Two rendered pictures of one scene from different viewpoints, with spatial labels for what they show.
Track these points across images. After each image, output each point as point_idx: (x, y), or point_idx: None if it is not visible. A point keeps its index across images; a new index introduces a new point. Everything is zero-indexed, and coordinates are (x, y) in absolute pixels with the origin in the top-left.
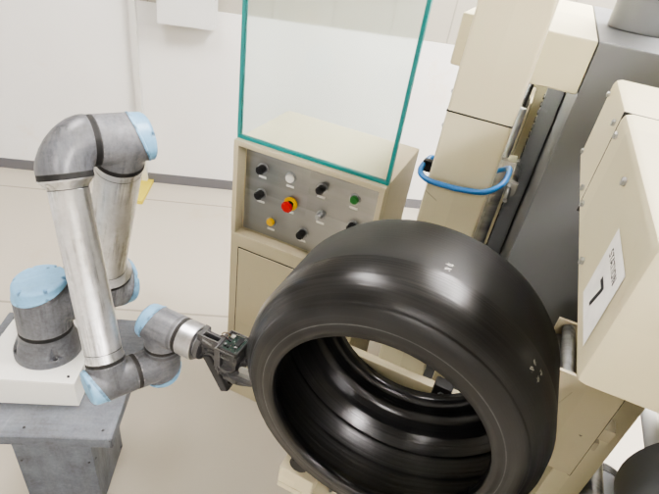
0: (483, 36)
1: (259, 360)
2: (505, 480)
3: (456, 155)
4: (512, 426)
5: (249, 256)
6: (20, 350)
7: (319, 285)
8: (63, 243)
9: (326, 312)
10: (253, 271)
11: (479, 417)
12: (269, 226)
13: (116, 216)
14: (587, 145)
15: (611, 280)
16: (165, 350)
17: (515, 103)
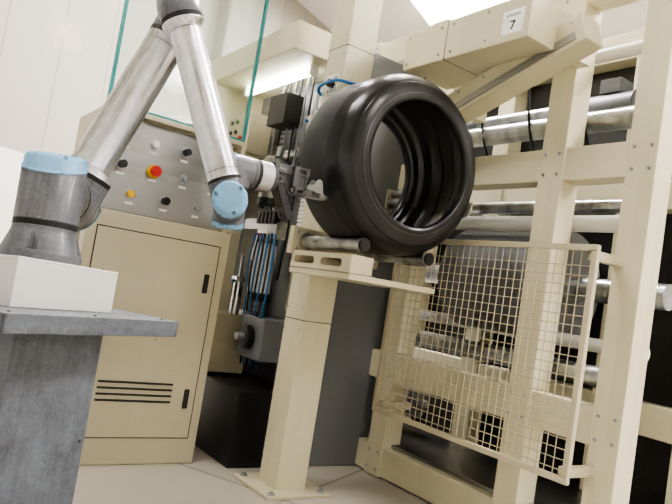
0: (360, 9)
1: (363, 133)
2: (471, 175)
3: (353, 69)
4: (469, 138)
5: (111, 232)
6: (45, 240)
7: (387, 79)
8: (203, 66)
9: (400, 87)
10: (114, 252)
11: (460, 134)
12: (126, 200)
13: (158, 88)
14: (410, 59)
15: (518, 14)
16: (248, 184)
17: (374, 43)
